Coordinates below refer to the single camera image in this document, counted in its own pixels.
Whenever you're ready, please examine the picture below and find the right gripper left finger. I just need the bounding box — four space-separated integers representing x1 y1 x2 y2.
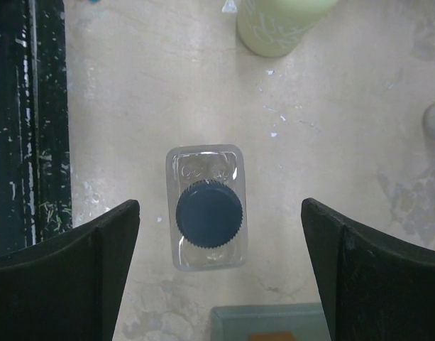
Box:
0 200 140 340

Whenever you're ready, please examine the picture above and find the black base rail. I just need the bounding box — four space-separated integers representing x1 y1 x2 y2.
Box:
0 1 72 257

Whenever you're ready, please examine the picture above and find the green pump bottle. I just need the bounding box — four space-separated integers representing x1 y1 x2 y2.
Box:
236 0 338 58

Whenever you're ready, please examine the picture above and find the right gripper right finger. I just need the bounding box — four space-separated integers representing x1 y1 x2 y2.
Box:
301 198 435 340

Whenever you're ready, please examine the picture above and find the green canvas bag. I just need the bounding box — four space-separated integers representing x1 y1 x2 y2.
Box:
210 303 331 340

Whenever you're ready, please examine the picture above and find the clear bottle yellow label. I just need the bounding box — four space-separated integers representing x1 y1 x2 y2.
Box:
165 144 248 272

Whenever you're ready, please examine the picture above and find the silver squeeze tube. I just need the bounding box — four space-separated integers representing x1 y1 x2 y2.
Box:
422 102 435 139

